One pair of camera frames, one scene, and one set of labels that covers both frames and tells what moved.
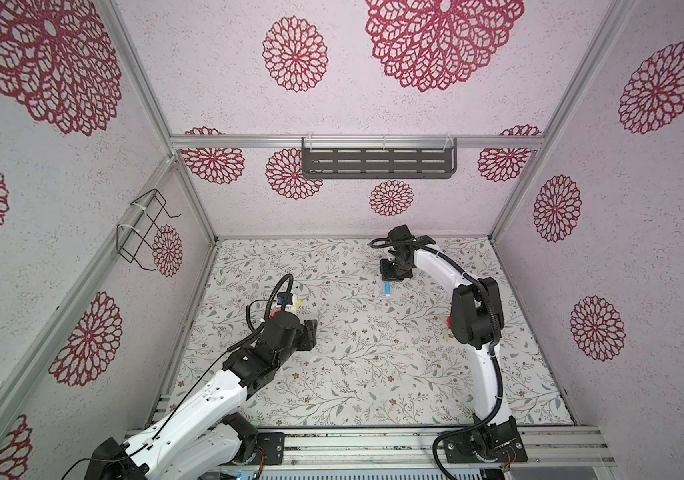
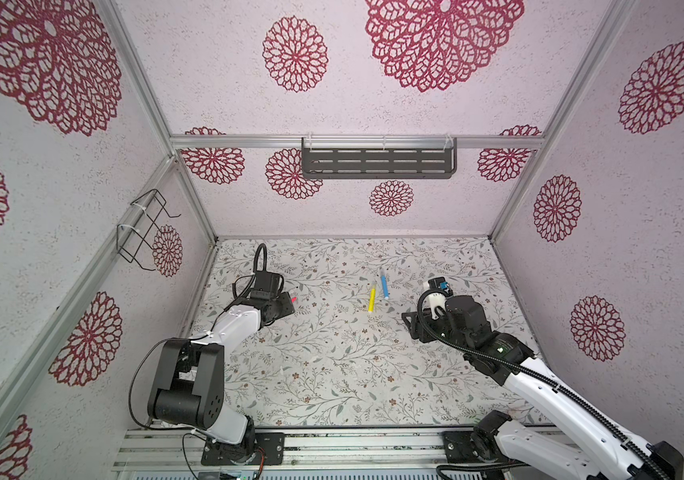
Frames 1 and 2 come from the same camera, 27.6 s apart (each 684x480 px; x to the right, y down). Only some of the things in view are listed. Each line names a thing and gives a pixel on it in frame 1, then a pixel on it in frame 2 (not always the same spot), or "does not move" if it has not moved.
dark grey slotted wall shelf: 378,159 does not move
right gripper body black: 391,270 -> 438,330
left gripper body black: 304,339 -> 282,304
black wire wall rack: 131,238 does not move
